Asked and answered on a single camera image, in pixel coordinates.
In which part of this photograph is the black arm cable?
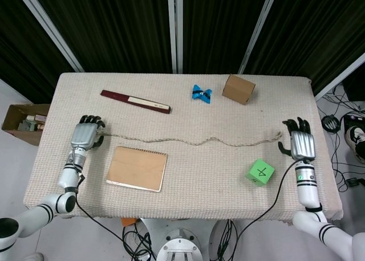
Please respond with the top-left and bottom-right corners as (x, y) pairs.
(229, 159), (305, 261)
(68, 149), (156, 261)

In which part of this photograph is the blue crumpled wrapper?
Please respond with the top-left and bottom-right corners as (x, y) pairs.
(191, 84), (214, 104)

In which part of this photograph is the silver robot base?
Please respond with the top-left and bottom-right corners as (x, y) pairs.
(139, 217), (220, 261)

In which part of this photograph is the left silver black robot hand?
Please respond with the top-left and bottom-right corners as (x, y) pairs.
(70, 115), (107, 152)

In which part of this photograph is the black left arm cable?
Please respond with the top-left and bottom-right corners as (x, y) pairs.
(68, 149), (156, 261)

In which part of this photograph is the open cardboard storage box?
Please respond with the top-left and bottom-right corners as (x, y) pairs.
(1, 103), (52, 147)

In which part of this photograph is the white frame post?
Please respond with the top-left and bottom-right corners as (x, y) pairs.
(238, 0), (279, 75)
(313, 52), (365, 100)
(167, 0), (185, 74)
(17, 0), (85, 73)

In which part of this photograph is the dark red folded fan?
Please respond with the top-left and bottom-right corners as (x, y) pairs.
(99, 89), (173, 114)

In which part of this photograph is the small brown cardboard box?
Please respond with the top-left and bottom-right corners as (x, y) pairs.
(221, 74), (257, 106)

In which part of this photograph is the black coiled cable bundle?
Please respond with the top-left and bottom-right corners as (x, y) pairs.
(322, 115), (340, 134)

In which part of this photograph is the beige braided rope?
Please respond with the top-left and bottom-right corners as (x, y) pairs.
(98, 131), (283, 148)

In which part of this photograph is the black and white sneaker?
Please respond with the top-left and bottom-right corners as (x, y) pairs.
(345, 126), (365, 162)

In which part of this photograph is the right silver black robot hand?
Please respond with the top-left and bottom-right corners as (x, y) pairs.
(278, 117), (316, 161)

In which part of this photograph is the brown cover spiral notebook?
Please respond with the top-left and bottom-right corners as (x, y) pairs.
(106, 146), (169, 193)

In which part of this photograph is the beige waffle tablecloth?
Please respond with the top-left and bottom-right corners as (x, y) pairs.
(24, 72), (344, 223)

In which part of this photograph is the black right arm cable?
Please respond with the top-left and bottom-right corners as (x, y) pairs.
(229, 159), (305, 261)

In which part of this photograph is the green paper cube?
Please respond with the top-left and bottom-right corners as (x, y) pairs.
(245, 158), (275, 187)

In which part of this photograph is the black floor cable tangle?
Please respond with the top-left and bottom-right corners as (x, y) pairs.
(315, 92), (365, 194)
(121, 223), (158, 261)

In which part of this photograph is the black device with purple mark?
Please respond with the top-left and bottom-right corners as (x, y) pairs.
(343, 113), (365, 128)

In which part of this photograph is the black curtain panel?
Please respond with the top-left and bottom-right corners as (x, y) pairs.
(30, 0), (175, 73)
(182, 0), (270, 74)
(0, 0), (76, 105)
(248, 0), (365, 87)

